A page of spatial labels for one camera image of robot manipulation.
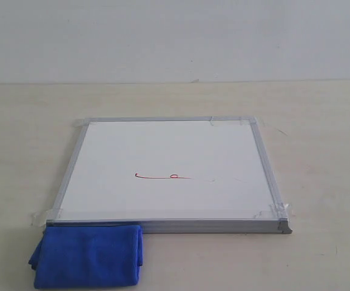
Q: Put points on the blue microfibre cloth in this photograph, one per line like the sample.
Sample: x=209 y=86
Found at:
x=88 y=257

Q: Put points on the white board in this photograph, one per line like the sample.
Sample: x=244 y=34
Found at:
x=169 y=175

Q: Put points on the clear tape strip back right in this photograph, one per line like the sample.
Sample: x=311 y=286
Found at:
x=233 y=120

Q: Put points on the clear tape strip front right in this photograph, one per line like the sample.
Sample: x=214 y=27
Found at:
x=276 y=211

